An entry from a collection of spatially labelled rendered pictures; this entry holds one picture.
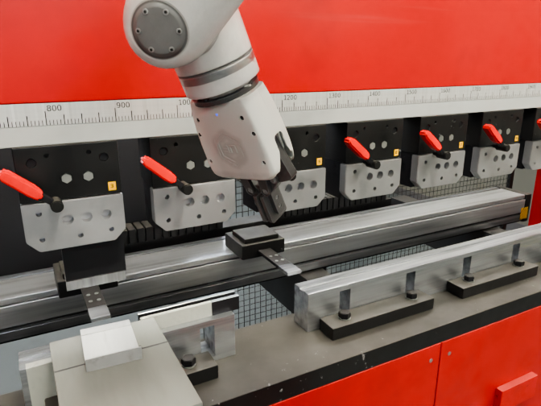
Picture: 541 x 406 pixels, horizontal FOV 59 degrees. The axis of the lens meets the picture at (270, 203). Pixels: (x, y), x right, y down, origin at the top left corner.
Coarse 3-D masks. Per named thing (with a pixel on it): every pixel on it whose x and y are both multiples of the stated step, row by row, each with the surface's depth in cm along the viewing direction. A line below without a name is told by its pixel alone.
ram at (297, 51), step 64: (0, 0) 65; (64, 0) 68; (256, 0) 81; (320, 0) 87; (384, 0) 94; (448, 0) 101; (512, 0) 110; (0, 64) 67; (64, 64) 70; (128, 64) 74; (320, 64) 91; (384, 64) 98; (448, 64) 106; (512, 64) 115; (0, 128) 69; (64, 128) 73; (128, 128) 77; (192, 128) 82
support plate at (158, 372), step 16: (144, 320) 89; (80, 336) 84; (144, 336) 84; (160, 336) 84; (64, 352) 80; (80, 352) 80; (144, 352) 80; (160, 352) 80; (64, 368) 75; (80, 368) 75; (112, 368) 75; (128, 368) 75; (144, 368) 75; (160, 368) 75; (176, 368) 75; (64, 384) 72; (80, 384) 72; (96, 384) 72; (112, 384) 72; (128, 384) 72; (144, 384) 72; (160, 384) 72; (176, 384) 72; (64, 400) 68; (80, 400) 68; (96, 400) 68; (112, 400) 68; (128, 400) 68; (144, 400) 68; (160, 400) 68; (176, 400) 68; (192, 400) 68
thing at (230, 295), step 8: (208, 296) 98; (216, 296) 98; (224, 296) 99; (232, 296) 98; (176, 304) 95; (184, 304) 95; (216, 304) 96; (224, 304) 97; (232, 304) 98; (144, 312) 92; (152, 312) 92; (160, 312) 93; (216, 312) 97; (224, 312) 98
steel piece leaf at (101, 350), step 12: (84, 336) 84; (96, 336) 84; (108, 336) 84; (120, 336) 84; (132, 336) 84; (84, 348) 80; (96, 348) 80; (108, 348) 80; (120, 348) 80; (132, 348) 77; (96, 360) 75; (108, 360) 75; (120, 360) 76; (132, 360) 77
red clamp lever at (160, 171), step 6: (144, 156) 77; (144, 162) 75; (150, 162) 76; (156, 162) 77; (150, 168) 76; (156, 168) 77; (162, 168) 77; (156, 174) 77; (162, 174) 77; (168, 174) 78; (174, 174) 79; (168, 180) 78; (174, 180) 79; (180, 186) 80; (186, 186) 79; (186, 192) 80
